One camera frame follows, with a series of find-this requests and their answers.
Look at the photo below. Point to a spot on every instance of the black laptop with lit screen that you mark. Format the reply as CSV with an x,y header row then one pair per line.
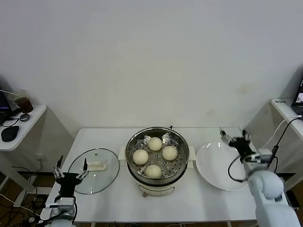
x,y
298,99

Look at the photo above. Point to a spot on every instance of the plastic cup of iced coffee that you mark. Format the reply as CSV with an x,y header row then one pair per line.
x,y
24,104

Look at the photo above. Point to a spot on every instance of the dark laptop beside coffee cup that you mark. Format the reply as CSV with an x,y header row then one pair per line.
x,y
4,101

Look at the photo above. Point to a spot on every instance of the white round plate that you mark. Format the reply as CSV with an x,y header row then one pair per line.
x,y
213,165

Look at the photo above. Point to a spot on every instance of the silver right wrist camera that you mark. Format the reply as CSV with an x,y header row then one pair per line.
x,y
265,154

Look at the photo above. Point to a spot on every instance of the white wall socket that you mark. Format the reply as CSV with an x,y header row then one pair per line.
x,y
39,157

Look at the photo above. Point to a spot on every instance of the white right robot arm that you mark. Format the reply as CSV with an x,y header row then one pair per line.
x,y
267,189

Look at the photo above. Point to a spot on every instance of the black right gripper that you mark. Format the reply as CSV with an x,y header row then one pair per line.
x,y
242,146

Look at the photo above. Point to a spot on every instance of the white side table with mouse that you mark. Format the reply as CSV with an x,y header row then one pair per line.
x,y
35,113

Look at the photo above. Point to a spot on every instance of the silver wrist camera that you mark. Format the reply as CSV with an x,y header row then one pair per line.
x,y
265,154
65,203

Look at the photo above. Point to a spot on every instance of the stainless steel steamer basket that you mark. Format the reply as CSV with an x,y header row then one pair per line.
x,y
122,154

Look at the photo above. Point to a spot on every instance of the black floor power strip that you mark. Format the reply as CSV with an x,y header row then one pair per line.
x,y
293,201

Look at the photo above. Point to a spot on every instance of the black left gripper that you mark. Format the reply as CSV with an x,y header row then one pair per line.
x,y
67,182

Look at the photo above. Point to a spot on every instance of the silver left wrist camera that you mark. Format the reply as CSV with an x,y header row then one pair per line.
x,y
65,203

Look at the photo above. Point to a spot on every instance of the black computer mouse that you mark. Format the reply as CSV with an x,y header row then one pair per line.
x,y
9,133

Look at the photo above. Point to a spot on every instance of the round clear cup lid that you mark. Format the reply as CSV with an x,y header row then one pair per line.
x,y
24,117

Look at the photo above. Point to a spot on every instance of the white steamed baozi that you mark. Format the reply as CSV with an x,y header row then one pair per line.
x,y
155,143
169,152
153,171
140,157

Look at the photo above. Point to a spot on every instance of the cream electric pot base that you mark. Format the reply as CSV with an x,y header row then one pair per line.
x,y
156,189

